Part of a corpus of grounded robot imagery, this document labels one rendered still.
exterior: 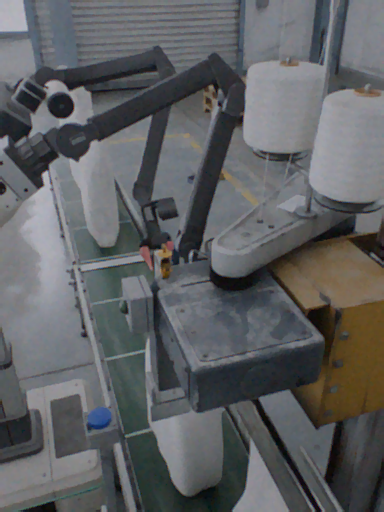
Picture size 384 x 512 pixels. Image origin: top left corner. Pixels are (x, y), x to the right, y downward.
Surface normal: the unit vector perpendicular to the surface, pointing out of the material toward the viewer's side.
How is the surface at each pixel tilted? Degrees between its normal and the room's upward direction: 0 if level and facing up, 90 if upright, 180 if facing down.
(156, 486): 0
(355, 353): 90
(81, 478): 31
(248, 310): 0
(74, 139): 76
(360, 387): 90
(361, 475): 90
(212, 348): 0
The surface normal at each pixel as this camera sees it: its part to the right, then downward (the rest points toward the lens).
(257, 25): 0.32, 0.49
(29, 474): 0.00, -0.85
